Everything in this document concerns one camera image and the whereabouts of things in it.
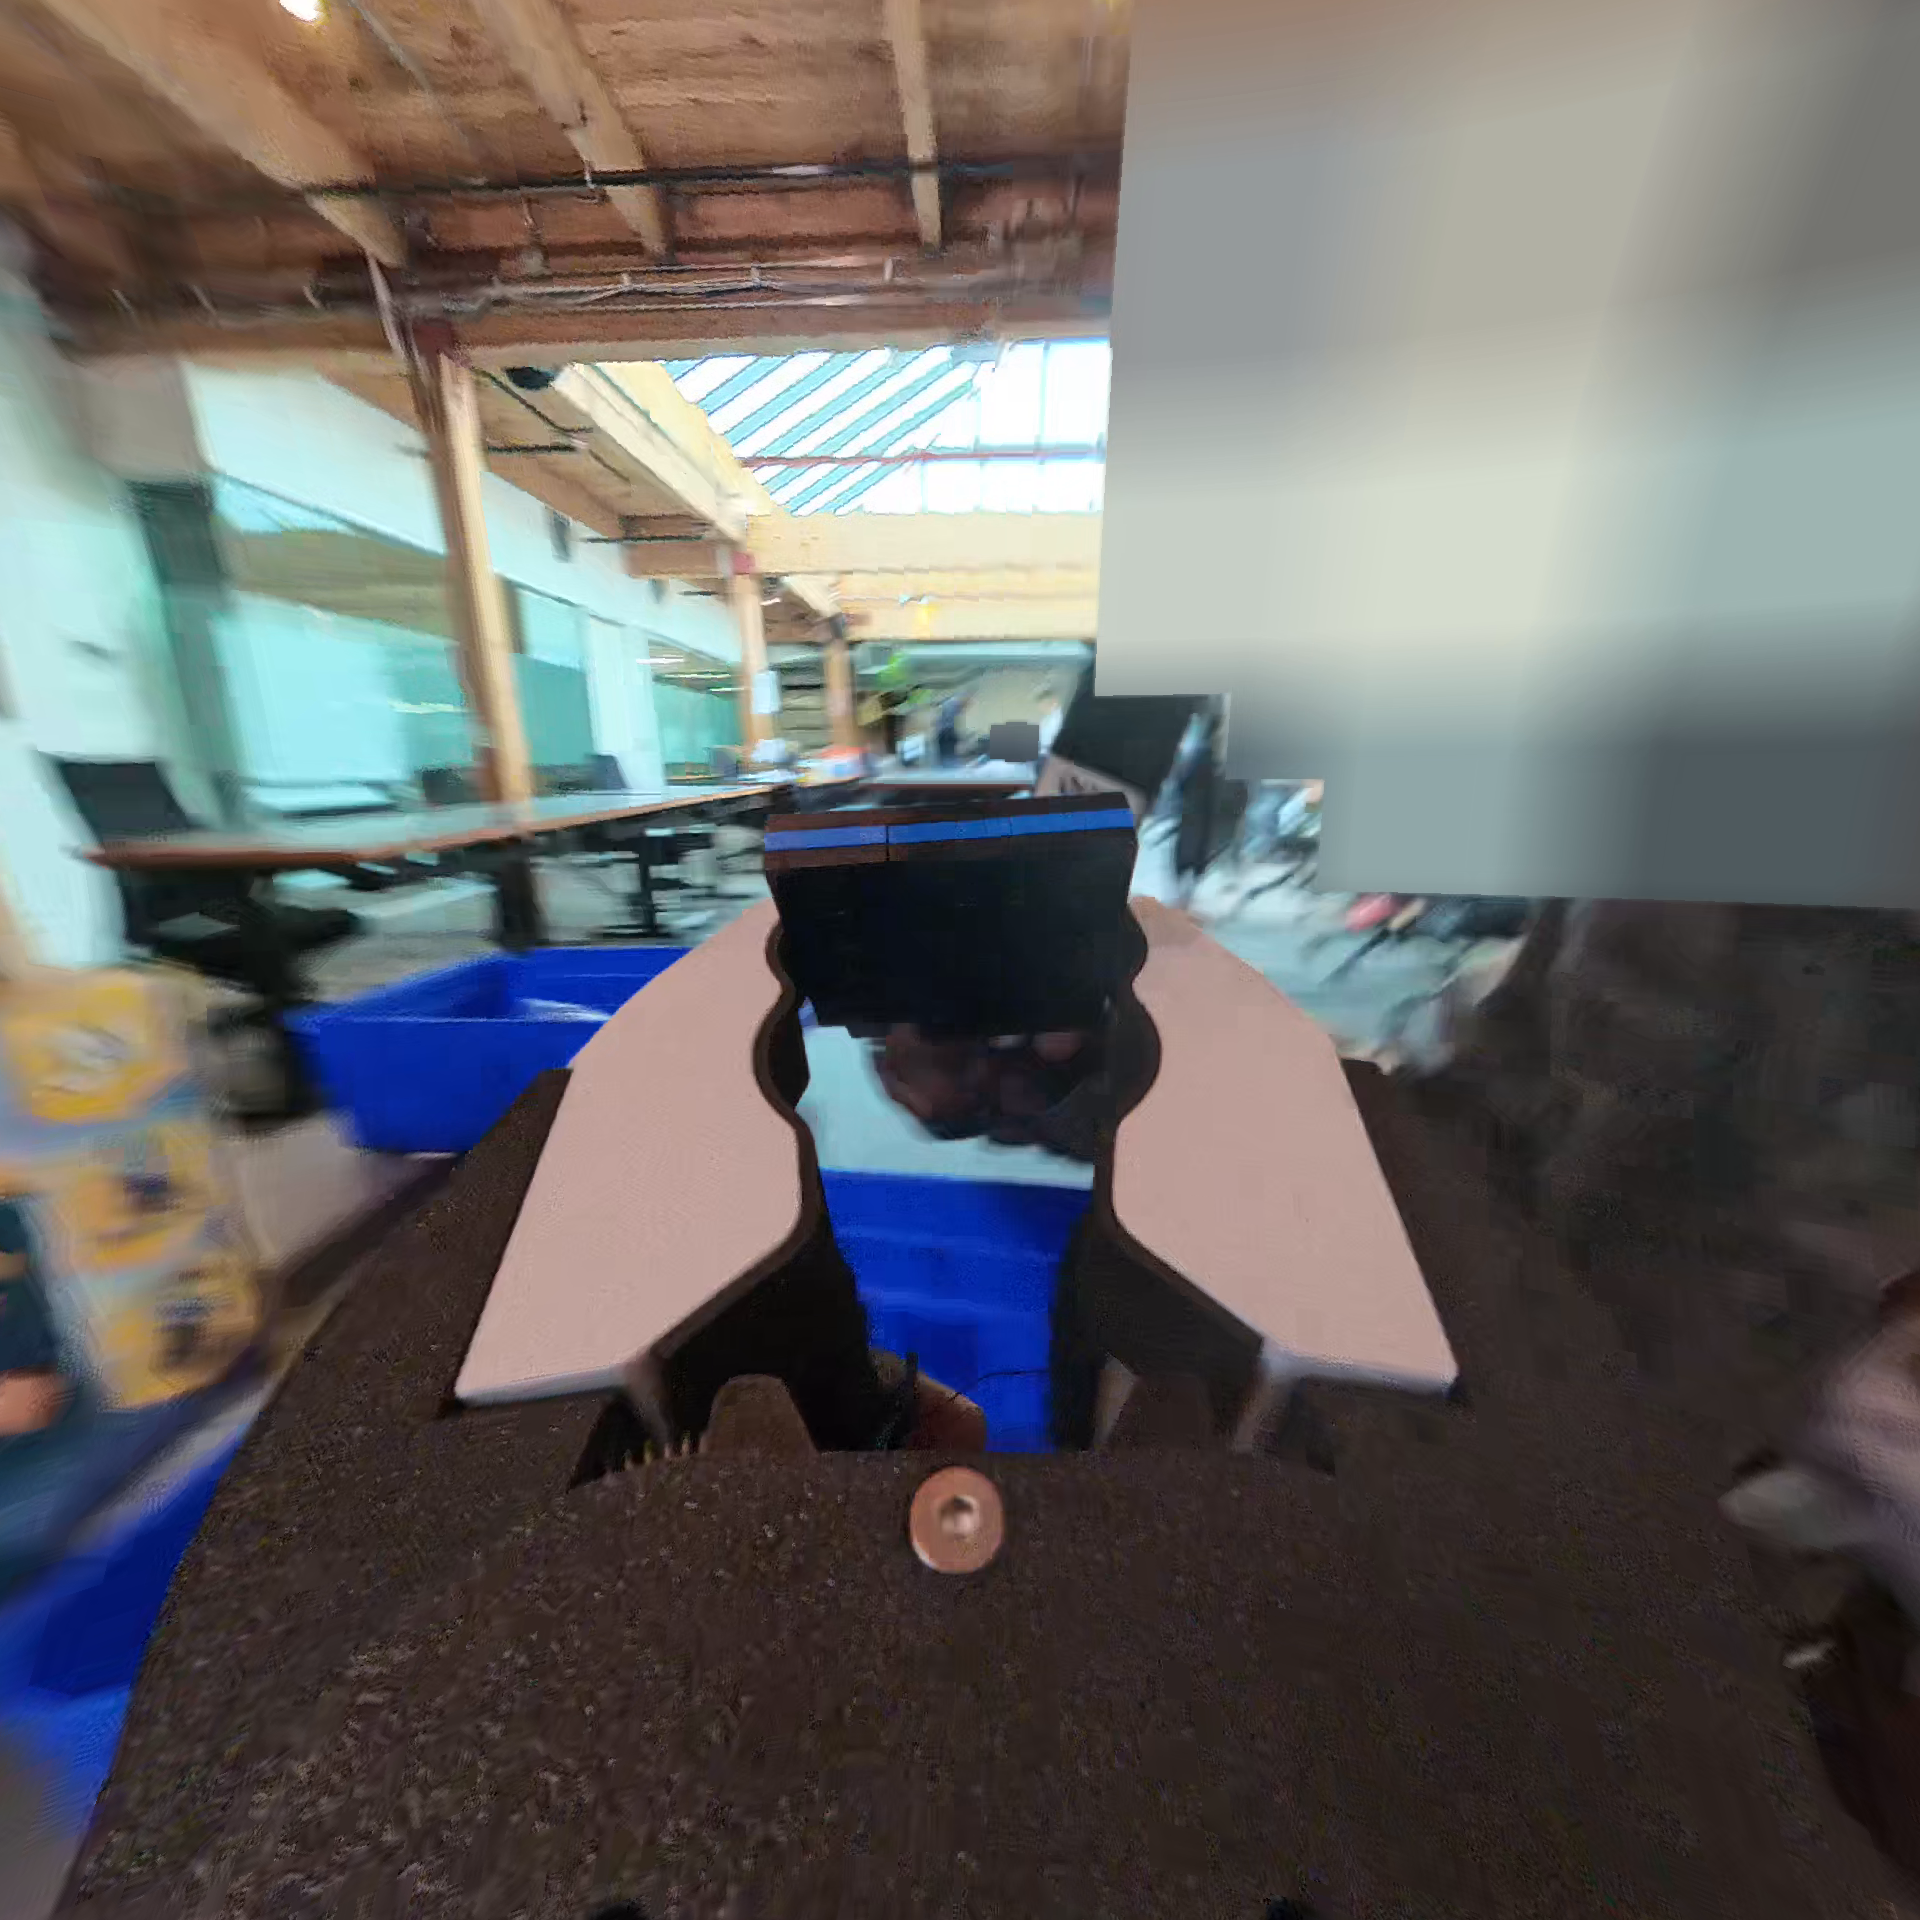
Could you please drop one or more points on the person's right hand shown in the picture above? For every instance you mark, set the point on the person's right hand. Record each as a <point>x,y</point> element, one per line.
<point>990,1088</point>

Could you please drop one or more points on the black mesh desk chair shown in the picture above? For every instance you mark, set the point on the black mesh desk chair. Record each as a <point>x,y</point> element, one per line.
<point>166,870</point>

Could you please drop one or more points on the blue plastic bin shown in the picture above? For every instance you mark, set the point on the blue plastic bin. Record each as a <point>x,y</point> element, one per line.
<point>452,1050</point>
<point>960,1276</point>

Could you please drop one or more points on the black plate with coloured studs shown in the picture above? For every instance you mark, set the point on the black plate with coloured studs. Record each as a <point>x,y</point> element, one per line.
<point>945,931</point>

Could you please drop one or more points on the blue and yellow toy box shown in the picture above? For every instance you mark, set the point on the blue and yellow toy box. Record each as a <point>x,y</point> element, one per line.
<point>120,1200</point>

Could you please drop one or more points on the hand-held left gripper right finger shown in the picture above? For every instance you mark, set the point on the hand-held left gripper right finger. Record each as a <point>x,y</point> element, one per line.
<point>1277,1200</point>

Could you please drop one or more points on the person's grey denim jacket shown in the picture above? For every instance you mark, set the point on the person's grey denim jacket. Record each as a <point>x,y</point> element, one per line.
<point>1652,1126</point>

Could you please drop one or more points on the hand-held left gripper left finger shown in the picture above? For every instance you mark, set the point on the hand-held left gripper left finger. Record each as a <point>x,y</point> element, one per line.
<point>645,1200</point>

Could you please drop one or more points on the person's printed white shirt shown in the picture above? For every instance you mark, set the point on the person's printed white shirt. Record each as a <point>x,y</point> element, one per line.
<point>1862,1442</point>

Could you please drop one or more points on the wooden top desk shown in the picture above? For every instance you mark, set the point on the wooden top desk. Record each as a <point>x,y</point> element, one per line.
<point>422,827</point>

